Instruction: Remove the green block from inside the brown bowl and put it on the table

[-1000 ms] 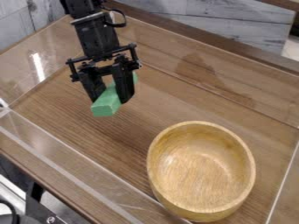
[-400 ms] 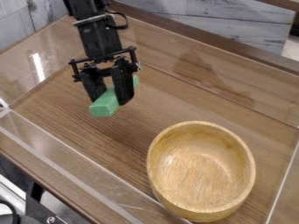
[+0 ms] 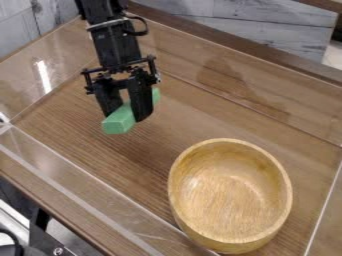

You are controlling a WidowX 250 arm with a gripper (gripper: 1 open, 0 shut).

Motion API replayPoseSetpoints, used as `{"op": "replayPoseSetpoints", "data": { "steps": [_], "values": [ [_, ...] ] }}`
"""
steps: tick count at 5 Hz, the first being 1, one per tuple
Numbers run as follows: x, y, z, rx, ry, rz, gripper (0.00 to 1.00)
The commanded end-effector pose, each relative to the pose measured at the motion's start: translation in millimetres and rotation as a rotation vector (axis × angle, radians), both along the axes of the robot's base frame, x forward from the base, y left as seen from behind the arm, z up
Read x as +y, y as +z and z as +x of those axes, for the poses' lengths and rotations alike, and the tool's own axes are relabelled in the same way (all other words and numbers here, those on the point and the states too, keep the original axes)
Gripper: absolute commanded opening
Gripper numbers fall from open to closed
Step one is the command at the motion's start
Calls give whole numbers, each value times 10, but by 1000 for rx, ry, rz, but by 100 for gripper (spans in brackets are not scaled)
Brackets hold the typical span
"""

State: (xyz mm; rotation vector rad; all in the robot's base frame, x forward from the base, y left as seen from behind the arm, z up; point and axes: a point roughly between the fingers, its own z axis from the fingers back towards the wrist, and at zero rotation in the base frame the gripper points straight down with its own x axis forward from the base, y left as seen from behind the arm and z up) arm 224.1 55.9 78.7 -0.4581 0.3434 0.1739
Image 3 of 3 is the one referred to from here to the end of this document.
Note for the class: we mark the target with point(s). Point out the brown wooden bowl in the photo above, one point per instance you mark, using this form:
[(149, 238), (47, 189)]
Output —
[(230, 195)]

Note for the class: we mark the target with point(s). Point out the black device with bolt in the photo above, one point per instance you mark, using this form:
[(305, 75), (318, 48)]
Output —
[(50, 245)]

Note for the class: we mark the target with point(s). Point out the green rectangular block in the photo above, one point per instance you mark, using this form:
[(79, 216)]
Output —
[(121, 121)]

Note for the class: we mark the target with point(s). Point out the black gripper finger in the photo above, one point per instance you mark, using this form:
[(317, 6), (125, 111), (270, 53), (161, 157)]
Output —
[(109, 98), (141, 97)]

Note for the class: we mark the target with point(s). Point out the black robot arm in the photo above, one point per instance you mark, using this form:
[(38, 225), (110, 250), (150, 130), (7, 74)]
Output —
[(103, 10)]

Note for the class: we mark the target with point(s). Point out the black table leg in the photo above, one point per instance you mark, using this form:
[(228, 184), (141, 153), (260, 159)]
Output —
[(41, 219)]

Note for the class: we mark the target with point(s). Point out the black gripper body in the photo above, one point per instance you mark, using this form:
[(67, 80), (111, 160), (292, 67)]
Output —
[(115, 40)]

